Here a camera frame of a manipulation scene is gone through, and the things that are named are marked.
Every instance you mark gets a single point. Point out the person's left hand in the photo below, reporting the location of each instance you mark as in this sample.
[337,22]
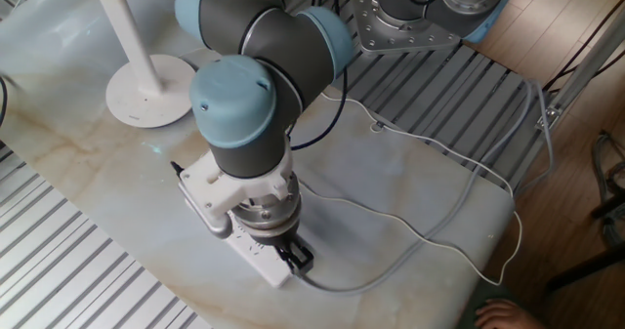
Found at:
[508,316]

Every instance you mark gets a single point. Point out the marble pattern table mat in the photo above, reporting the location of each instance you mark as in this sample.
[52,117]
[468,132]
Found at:
[122,182]

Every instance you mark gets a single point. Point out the aluminium profile post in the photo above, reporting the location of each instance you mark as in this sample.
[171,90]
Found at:
[586,70]

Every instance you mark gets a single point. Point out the white power strip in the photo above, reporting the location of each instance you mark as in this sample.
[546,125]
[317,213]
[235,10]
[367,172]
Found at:
[263,265]

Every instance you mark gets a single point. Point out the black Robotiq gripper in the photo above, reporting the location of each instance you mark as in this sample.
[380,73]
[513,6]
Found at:
[276,240]

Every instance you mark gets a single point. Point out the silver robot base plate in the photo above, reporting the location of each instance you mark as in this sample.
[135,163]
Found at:
[390,38]

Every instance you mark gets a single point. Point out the white lamp base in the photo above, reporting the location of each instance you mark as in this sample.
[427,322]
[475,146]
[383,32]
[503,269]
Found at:
[146,99]

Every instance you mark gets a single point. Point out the black chair base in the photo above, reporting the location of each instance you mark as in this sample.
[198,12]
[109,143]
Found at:
[586,265]

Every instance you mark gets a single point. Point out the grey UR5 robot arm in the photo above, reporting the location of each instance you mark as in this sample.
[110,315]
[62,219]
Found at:
[254,104]

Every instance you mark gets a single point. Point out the green trousers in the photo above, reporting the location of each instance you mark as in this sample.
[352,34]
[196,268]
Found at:
[468,316]

